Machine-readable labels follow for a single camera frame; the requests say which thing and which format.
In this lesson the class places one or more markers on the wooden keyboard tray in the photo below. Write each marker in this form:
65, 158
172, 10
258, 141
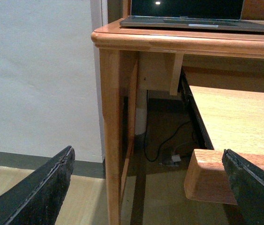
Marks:
230, 109

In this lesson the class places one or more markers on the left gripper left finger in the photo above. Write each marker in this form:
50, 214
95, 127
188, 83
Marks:
37, 199

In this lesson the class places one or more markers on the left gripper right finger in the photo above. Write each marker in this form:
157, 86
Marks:
247, 184

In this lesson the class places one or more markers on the wooden desk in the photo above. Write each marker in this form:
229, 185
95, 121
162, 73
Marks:
141, 59

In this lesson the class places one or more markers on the white pipe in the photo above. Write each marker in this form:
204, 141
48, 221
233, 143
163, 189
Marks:
141, 112

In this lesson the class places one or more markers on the grey laptop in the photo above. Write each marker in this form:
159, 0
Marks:
190, 14

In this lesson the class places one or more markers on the white power adapter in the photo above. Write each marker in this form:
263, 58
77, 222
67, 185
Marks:
175, 158

